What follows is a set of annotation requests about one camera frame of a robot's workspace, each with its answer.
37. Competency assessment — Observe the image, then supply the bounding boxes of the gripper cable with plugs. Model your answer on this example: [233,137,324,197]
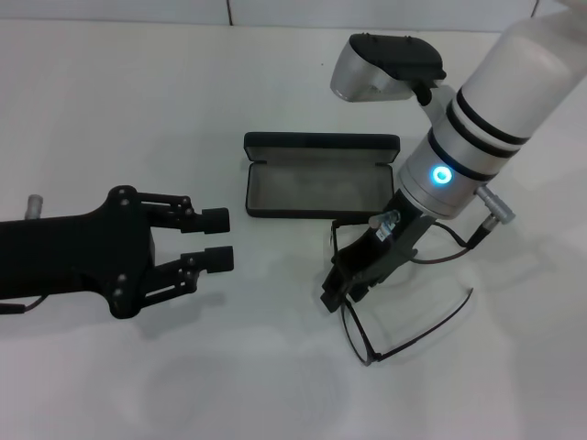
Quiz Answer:
[0,194,47,315]
[369,185,513,265]

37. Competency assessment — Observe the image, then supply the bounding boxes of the black thin-framed glasses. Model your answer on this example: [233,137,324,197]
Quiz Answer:
[328,218,476,367]

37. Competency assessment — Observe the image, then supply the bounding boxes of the black glasses case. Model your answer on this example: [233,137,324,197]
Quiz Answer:
[242,131,401,220]

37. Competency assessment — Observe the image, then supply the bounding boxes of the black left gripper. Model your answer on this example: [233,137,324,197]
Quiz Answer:
[0,185,160,320]

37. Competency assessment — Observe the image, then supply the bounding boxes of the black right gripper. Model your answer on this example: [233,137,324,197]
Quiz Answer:
[320,192,441,315]

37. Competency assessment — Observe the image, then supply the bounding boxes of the right gripper cable with plugs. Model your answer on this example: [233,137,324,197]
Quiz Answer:
[369,185,513,265]

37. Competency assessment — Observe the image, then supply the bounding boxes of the left gripper cable with plugs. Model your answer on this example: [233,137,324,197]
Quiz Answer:
[0,194,47,315]

